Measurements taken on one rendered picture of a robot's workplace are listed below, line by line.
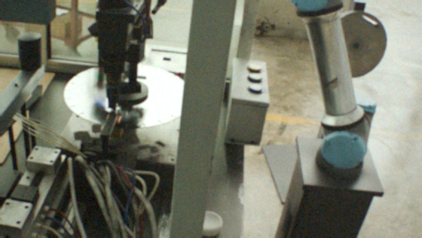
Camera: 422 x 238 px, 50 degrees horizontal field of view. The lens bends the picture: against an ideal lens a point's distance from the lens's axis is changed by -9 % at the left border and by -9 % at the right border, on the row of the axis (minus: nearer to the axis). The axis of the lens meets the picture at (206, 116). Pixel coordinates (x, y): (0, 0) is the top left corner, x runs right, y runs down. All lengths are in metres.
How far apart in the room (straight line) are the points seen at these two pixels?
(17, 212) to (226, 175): 0.60
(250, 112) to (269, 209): 1.06
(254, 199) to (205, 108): 1.97
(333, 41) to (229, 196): 0.47
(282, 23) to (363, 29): 2.21
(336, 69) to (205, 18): 0.75
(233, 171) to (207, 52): 0.91
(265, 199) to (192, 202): 1.91
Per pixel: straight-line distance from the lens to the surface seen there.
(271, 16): 4.37
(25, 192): 1.05
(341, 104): 1.20
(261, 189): 2.52
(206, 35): 0.46
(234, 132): 1.45
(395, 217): 2.62
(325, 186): 1.38
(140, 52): 1.10
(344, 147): 1.22
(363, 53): 2.31
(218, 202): 1.25
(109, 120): 1.09
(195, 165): 0.53
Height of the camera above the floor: 1.56
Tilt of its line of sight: 31 degrees down
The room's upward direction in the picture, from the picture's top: 8 degrees clockwise
